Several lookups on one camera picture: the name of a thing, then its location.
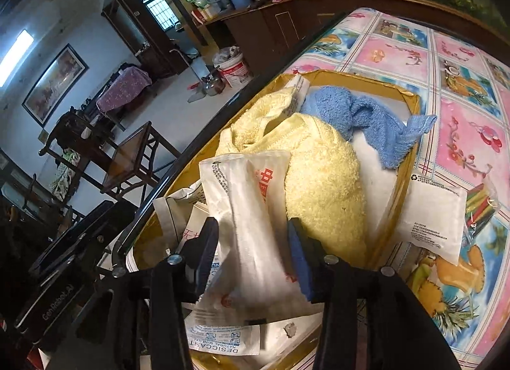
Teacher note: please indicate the white long red-lettered packet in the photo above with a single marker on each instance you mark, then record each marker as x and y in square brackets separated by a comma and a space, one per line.
[255, 281]

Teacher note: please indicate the yellow terry towel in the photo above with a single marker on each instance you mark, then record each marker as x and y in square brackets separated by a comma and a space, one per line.
[323, 181]

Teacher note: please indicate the white desiccant sachet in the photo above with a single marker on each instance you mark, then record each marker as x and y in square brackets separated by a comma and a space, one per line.
[230, 340]

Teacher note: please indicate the white flat pouch recycling mark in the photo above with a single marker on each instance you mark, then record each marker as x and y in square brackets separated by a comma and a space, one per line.
[432, 217]

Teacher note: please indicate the white plastic bucket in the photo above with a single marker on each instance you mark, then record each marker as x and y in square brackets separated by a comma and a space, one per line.
[232, 66]

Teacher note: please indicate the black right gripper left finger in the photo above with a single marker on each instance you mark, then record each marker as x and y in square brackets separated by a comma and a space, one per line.
[108, 329]

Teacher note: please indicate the dark wooden chair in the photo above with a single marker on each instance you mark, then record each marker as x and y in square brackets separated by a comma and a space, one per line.
[128, 166]

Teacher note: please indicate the metal kettle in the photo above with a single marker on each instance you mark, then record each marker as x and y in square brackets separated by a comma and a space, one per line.
[213, 83]

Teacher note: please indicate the white foam tray yellow tape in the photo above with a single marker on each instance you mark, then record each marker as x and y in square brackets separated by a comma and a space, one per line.
[283, 343]

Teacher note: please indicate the clear bag of coloured sticks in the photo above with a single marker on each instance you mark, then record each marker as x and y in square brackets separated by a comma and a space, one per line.
[481, 205]

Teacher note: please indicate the framed wall picture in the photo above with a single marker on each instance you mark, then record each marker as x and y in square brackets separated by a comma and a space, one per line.
[54, 84]

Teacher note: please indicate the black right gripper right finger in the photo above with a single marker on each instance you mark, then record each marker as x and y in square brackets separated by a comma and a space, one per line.
[369, 317]

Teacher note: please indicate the colourful patterned tablecloth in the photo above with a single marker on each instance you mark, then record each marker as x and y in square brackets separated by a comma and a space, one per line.
[468, 90]

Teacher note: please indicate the blue terry towel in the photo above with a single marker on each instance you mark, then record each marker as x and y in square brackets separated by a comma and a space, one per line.
[392, 138]

